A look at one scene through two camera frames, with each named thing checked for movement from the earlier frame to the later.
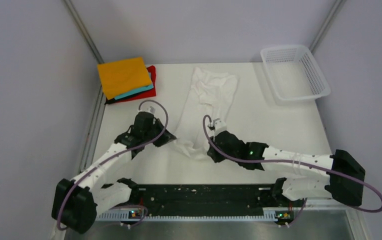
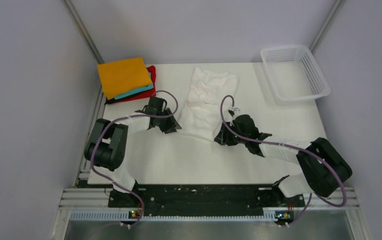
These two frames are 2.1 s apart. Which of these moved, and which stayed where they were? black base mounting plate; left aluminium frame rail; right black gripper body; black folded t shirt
Moved: right black gripper body
Stayed: black folded t shirt; black base mounting plate; left aluminium frame rail
